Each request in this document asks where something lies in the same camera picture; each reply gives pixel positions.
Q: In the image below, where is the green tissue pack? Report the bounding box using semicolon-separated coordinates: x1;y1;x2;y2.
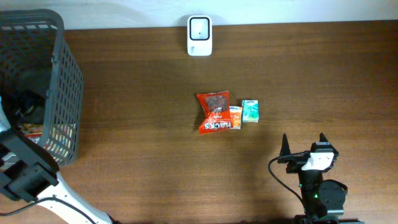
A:
242;100;259;123

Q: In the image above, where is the orange tissue pack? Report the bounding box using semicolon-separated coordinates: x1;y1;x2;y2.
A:
229;106;243;129

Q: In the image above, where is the red Hacks candy bag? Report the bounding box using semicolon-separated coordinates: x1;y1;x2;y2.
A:
197;91;233;134

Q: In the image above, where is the yellow chips bag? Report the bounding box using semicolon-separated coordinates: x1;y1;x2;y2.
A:
18;123;44;144

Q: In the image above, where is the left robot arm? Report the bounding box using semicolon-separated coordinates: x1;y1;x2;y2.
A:
1;96;119;224

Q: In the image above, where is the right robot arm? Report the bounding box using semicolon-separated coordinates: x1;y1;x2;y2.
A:
274;133;361;224

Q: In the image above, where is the white barcode scanner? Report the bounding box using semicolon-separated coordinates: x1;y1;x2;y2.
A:
187;15;213;57

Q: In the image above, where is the grey plastic mesh basket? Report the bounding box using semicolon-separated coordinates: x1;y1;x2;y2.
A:
1;9;84;166

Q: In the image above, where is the left black cable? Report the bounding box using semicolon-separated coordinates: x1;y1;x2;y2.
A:
0;195;99;224

